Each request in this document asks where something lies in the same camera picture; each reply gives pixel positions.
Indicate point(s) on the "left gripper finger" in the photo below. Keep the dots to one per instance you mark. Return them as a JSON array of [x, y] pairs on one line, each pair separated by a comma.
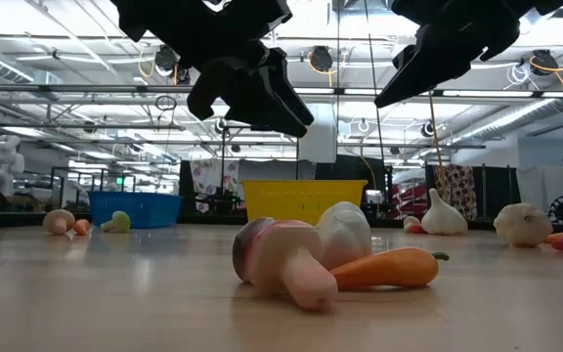
[[247, 102], [286, 93]]

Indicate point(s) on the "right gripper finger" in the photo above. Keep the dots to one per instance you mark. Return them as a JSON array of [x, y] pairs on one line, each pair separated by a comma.
[[447, 54], [403, 56]]

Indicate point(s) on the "large white garlic bulb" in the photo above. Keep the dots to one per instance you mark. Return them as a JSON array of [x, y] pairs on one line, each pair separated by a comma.
[[443, 217], [522, 225]]

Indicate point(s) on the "brown cap toy mushroom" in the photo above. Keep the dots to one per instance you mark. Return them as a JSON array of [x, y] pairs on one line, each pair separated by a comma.
[[281, 264], [58, 221]]

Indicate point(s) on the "green toy mushroom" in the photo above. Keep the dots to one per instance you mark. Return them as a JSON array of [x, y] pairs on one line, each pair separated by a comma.
[[120, 221]]

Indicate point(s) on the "orange toy mushroom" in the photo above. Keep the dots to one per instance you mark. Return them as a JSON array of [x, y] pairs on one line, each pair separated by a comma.
[[82, 227]]

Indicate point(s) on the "white pillar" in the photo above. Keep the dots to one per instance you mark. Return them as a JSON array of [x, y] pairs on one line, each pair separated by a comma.
[[318, 142]]

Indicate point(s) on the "grey curtain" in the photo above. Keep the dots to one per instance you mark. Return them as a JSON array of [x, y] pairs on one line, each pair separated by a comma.
[[274, 169]]

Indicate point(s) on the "floral curtain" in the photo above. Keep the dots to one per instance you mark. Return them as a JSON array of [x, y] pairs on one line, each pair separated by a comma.
[[208, 178]]

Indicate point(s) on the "black curtain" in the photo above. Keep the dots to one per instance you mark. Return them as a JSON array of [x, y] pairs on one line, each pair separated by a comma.
[[355, 171]]

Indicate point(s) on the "yellow plastic basket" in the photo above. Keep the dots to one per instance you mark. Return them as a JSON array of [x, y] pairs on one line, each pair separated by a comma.
[[301, 200]]

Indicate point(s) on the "brown patterned curtain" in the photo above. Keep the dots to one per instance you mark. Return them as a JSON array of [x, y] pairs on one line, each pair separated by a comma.
[[457, 190]]

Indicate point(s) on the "red rack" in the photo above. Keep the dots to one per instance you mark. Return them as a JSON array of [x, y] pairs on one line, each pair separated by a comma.
[[411, 198]]

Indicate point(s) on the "blue plastic basket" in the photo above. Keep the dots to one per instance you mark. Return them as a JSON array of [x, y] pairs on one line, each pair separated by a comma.
[[135, 210]]

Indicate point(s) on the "white statue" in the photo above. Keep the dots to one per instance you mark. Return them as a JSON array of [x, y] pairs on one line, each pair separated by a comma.
[[3, 163]]

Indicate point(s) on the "black rectangular stand frame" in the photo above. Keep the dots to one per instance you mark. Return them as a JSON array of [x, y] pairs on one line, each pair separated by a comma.
[[262, 127]]

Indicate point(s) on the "black aluminium table frame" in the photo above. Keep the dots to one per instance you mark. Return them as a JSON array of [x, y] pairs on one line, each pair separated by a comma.
[[203, 221]]

